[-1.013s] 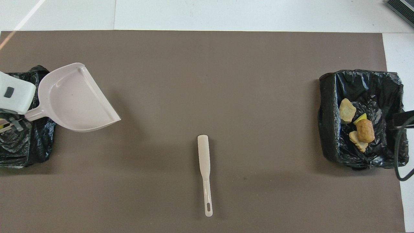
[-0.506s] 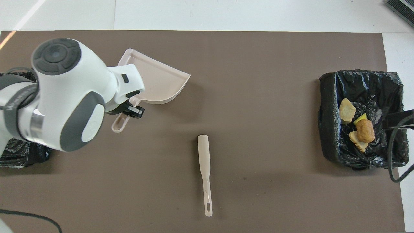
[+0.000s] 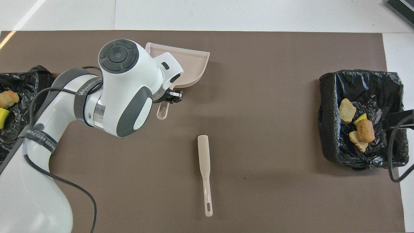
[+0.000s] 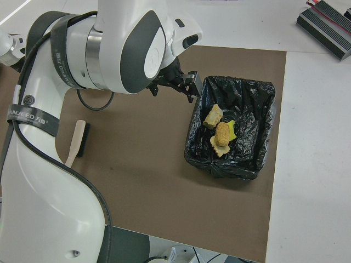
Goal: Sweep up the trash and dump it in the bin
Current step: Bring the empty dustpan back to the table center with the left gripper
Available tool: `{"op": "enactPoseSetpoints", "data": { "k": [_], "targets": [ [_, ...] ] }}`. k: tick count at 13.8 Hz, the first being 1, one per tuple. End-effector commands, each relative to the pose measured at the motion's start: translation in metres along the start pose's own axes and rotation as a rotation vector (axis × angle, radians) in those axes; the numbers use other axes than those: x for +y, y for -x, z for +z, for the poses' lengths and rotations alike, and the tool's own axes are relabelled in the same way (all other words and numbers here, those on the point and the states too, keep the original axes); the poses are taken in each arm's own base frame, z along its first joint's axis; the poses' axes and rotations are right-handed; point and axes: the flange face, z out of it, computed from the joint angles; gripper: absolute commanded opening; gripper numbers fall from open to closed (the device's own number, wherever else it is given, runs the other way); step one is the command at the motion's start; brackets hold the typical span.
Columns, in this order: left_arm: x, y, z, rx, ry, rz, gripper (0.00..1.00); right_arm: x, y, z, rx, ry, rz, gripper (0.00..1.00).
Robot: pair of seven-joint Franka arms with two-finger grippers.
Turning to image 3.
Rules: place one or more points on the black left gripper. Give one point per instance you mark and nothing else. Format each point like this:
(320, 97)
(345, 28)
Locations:
(162, 97)

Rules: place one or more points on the beige plastic dustpan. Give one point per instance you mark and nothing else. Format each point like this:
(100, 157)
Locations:
(189, 69)

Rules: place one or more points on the brown oval bun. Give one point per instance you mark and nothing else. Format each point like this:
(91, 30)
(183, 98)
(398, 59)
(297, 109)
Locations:
(365, 131)

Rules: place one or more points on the green and yellow sponge piece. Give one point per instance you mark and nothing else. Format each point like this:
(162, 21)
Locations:
(360, 119)

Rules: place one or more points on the small orange croissant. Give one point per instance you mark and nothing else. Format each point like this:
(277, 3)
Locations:
(358, 142)

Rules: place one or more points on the striped puff pastry bread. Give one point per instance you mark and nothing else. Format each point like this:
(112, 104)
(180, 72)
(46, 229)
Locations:
(347, 111)

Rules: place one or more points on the beige brush with black bristles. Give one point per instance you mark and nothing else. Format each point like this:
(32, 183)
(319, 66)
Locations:
(204, 158)

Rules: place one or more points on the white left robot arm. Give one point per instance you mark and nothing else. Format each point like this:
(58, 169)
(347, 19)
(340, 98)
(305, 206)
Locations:
(123, 87)

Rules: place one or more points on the black bag lined trash bin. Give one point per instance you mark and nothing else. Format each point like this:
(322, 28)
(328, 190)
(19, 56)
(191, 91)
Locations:
(22, 84)
(372, 87)

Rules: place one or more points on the brown table mat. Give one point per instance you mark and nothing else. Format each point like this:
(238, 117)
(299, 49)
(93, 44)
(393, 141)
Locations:
(258, 113)

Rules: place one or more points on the dark grey ribbed device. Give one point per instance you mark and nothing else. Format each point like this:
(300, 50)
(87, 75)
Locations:
(402, 8)

